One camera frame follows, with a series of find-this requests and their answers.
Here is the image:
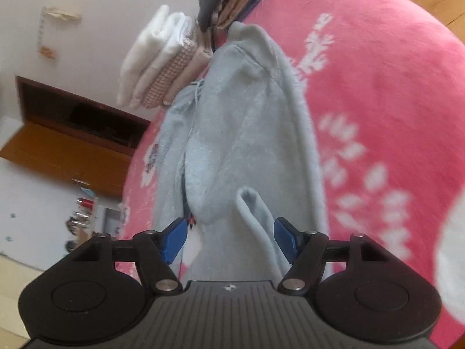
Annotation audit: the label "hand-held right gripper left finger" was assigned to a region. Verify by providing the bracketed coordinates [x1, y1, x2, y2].
[71, 217, 188, 295]

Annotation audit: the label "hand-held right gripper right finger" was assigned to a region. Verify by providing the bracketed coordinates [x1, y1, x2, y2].
[273, 217, 393, 295]

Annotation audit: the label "grey sweatpants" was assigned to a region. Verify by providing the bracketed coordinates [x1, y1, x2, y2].
[153, 21, 331, 284]

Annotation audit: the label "white shelf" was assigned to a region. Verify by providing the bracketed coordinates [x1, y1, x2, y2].
[65, 185, 122, 251]

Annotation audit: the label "wooden door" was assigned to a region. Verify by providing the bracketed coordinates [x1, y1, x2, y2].
[0, 122, 151, 197]

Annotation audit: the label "beige folded garment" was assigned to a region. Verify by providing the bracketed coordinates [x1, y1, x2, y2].
[162, 45, 211, 106]

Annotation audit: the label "pink floral blanket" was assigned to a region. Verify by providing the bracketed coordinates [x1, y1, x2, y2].
[120, 0, 465, 349]

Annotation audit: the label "white folded garment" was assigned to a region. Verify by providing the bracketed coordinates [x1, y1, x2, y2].
[129, 12, 193, 110]

